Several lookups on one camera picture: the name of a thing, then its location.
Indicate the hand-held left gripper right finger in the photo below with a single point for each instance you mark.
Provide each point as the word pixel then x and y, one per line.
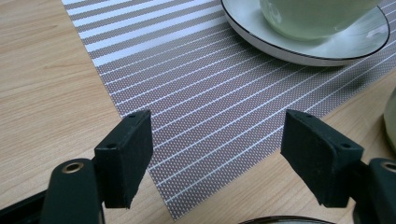
pixel 323 161

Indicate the white plate with black rim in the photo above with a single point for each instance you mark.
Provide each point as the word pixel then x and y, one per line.
pixel 286 221
pixel 246 18

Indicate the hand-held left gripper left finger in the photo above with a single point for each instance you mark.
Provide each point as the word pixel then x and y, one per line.
pixel 124 161

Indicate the striped placemat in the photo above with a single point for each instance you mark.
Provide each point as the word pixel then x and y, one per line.
pixel 202 93

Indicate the green bowl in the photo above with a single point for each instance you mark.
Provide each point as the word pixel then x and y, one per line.
pixel 311 18
pixel 391 124

